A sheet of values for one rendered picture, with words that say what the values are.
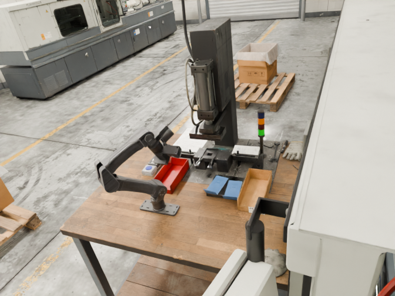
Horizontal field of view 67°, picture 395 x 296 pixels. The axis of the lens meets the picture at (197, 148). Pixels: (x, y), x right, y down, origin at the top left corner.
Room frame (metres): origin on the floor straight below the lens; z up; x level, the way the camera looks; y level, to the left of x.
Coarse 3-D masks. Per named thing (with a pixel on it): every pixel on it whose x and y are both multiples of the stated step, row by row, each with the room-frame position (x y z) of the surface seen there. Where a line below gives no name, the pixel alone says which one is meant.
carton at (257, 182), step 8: (248, 176) 1.24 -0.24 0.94; (256, 176) 1.25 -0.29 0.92; (264, 176) 1.24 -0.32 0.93; (248, 184) 1.22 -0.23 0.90; (256, 184) 1.21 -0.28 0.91; (264, 184) 1.20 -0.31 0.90; (240, 192) 1.09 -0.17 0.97; (248, 192) 1.16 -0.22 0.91; (256, 192) 1.15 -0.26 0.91; (264, 192) 1.14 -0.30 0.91; (240, 200) 1.08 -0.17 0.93; (248, 200) 1.10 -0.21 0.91; (256, 200) 1.09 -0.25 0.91; (240, 208) 1.04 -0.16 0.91; (248, 208) 1.03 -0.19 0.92
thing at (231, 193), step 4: (232, 180) 1.25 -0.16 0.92; (228, 184) 1.22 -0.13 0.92; (232, 184) 1.21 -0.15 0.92; (236, 184) 1.21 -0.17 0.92; (240, 184) 1.20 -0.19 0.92; (228, 188) 1.19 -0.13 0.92; (232, 188) 1.19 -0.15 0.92; (236, 188) 1.18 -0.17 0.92; (228, 192) 1.16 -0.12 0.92; (232, 192) 1.15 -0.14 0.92; (236, 192) 1.15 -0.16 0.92; (224, 196) 1.11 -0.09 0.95; (228, 196) 1.10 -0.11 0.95; (232, 196) 1.10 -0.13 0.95; (236, 196) 1.12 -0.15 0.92
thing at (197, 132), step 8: (224, 112) 1.56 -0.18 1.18; (208, 120) 1.41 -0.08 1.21; (216, 120) 1.48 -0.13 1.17; (200, 128) 1.40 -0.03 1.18; (208, 128) 1.38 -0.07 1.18; (216, 128) 1.42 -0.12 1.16; (224, 128) 1.43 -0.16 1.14; (192, 136) 1.43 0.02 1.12; (200, 136) 1.41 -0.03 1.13; (208, 136) 1.39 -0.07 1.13; (216, 136) 1.37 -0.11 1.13
